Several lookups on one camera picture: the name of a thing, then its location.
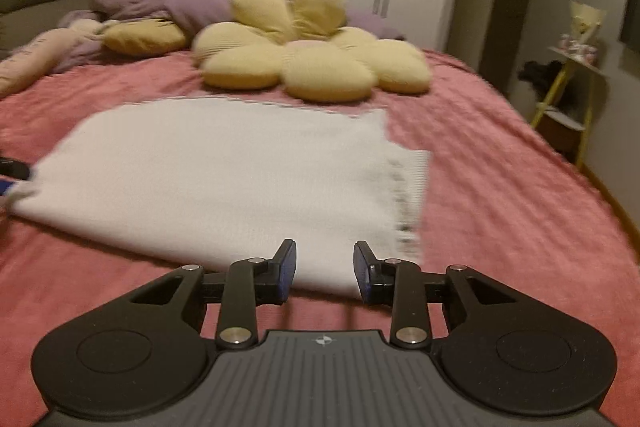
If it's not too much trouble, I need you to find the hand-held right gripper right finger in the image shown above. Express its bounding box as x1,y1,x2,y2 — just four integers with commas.
352,239,507,350

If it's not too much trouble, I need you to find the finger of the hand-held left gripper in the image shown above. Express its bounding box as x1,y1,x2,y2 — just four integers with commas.
0,156,32,198

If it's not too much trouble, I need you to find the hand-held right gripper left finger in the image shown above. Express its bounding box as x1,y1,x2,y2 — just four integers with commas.
127,238,298,350

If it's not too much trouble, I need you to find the white ribbed knit sweater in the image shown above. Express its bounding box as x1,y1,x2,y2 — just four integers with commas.
10,97,433,300

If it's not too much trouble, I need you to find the long cream plush toy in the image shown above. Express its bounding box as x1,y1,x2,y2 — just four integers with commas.
0,18,121,100

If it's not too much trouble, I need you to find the pink ribbed bedspread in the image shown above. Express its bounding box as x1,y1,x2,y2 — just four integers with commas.
0,47,640,427

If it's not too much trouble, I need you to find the yellow oval pillow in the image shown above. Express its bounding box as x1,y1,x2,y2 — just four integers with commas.
101,19,193,58

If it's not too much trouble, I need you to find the yellow flower-shaped cushion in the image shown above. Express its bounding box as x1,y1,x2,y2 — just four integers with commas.
191,0,433,104

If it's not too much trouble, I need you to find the purple duvet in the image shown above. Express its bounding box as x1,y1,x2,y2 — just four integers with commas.
52,0,406,75

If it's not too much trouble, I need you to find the dark fluffy object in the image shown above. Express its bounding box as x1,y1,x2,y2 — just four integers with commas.
517,59,566,104

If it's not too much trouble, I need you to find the yellow side table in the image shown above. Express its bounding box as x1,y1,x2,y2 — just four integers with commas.
530,46,610,168

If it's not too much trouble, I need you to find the wrapped flower bouquet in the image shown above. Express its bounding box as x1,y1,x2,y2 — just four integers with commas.
560,0,608,65

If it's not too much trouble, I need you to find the wall-mounted television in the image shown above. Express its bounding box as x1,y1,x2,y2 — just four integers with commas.
619,0,640,48

